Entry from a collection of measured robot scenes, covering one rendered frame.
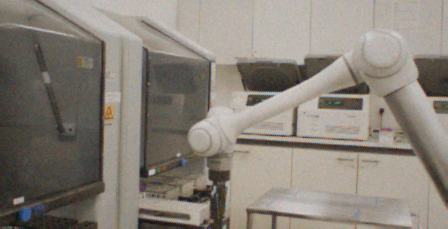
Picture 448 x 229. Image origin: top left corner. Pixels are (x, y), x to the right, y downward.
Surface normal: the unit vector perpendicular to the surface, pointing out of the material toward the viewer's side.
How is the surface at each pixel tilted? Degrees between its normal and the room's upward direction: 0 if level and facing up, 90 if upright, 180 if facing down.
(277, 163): 90
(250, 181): 90
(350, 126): 90
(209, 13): 90
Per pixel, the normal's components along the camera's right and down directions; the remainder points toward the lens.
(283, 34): -0.33, 0.02
